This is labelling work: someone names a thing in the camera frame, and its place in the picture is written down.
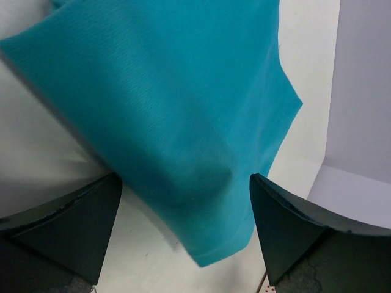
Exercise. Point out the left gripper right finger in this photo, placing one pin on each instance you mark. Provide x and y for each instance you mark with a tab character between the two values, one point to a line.
307	248

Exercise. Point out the teal t-shirt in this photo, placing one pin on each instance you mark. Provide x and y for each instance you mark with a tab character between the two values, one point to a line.
184	100

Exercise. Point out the white perforated plastic basket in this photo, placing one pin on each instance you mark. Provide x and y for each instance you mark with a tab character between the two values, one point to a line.
264	285

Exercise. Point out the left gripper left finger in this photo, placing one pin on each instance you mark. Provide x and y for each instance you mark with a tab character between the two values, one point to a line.
60	246

